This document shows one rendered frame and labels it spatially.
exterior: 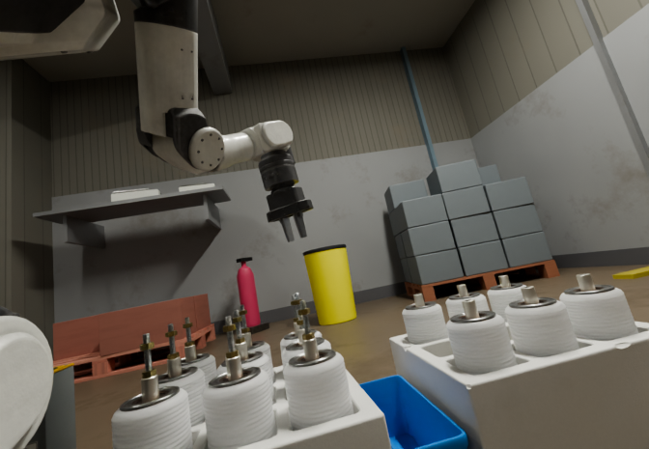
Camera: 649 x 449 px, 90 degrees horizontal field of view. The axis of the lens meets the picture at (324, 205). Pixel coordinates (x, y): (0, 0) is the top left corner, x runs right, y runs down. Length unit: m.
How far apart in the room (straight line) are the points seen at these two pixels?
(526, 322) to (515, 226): 2.38
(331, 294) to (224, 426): 1.97
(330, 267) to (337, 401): 1.94
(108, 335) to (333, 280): 1.53
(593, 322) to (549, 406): 0.19
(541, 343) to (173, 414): 0.57
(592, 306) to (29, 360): 0.77
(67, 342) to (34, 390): 2.85
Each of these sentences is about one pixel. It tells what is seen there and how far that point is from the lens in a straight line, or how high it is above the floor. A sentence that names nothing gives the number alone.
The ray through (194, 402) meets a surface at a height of 0.21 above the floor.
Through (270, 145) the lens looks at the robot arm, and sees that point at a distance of 0.76.
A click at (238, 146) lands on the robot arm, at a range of 0.72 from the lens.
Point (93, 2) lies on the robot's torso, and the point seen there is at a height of 0.77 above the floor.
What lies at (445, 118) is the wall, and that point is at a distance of 4.35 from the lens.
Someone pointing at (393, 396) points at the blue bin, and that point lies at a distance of 0.85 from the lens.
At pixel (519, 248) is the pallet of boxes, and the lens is 3.02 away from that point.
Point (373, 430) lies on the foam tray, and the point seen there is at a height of 0.17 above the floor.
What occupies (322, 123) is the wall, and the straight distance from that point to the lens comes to 3.85.
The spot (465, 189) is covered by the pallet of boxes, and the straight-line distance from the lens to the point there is 2.93.
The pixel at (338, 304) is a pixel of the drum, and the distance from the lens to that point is 2.46.
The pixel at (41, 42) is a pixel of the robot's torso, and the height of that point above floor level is 0.71.
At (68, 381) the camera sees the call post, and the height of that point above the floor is 0.29.
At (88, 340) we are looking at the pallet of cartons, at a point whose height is 0.22.
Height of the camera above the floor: 0.38
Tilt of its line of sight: 11 degrees up
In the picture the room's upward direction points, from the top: 11 degrees counter-clockwise
